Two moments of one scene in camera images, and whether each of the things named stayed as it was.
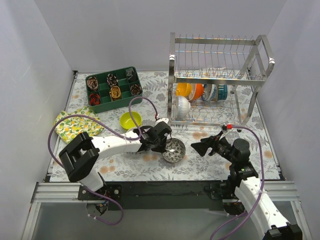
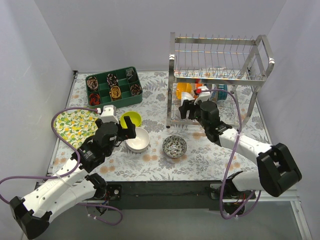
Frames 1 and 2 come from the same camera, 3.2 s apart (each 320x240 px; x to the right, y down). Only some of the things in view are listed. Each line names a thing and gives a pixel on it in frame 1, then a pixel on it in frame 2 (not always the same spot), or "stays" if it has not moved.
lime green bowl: x=126 y=121 stays
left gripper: x=161 y=139 → x=124 y=131
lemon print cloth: x=67 y=128 stays
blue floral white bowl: x=210 y=93 stays
